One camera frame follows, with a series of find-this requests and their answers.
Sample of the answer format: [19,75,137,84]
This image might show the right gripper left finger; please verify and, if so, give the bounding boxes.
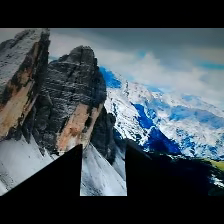
[1,143,84,197]

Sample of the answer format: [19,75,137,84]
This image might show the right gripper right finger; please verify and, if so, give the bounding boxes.
[124,139,191,197]

